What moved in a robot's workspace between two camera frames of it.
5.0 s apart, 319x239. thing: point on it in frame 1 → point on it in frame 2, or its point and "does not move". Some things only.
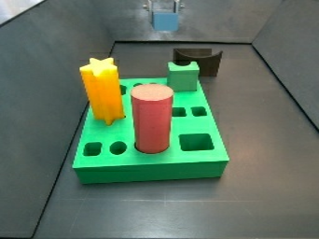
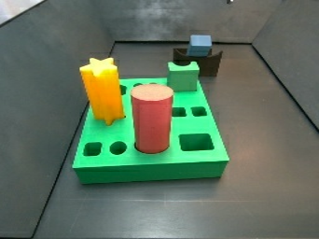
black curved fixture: x=206 y=58 does not move
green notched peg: x=184 y=77 does not move
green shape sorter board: x=109 y=158 does not move
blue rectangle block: x=166 y=21 → x=200 y=46
